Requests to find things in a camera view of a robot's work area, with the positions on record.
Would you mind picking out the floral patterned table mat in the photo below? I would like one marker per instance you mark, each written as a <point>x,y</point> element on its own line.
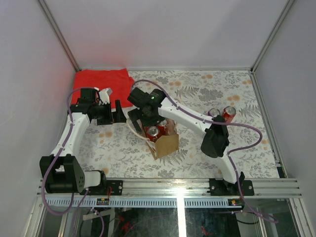
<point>120,154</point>

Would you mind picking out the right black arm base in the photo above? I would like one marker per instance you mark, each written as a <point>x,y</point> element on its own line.
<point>219,187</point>

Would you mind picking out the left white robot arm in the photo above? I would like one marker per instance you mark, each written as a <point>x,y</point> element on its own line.
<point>61,170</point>

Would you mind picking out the watermelon canvas tote bag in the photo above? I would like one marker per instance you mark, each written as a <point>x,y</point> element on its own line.
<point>165,144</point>

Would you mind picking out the red cola can front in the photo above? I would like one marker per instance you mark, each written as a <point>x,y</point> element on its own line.
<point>153,133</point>

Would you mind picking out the purple soda can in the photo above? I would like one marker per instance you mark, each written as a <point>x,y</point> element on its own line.
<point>214,112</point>

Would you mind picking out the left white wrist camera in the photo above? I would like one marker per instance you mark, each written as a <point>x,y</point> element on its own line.
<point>103,95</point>

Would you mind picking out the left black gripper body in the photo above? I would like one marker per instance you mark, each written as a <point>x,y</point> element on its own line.
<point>103,114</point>

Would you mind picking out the red cola can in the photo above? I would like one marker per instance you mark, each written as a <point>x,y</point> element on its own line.
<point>153,133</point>
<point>163,127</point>
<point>228,114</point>

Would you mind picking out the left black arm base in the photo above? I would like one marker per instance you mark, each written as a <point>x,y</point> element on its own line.
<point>109,188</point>

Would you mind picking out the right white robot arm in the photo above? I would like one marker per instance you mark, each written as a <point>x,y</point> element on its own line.
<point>215,136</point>

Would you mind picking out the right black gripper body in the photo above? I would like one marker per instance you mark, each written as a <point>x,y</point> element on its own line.
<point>147,120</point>

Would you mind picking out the red folded cloth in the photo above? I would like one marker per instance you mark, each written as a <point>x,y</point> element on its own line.
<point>119,81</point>

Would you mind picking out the aluminium front rail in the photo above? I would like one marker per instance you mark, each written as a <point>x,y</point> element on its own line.
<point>200,188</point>

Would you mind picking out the white slotted cable duct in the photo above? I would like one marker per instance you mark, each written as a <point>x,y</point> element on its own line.
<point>144,202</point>

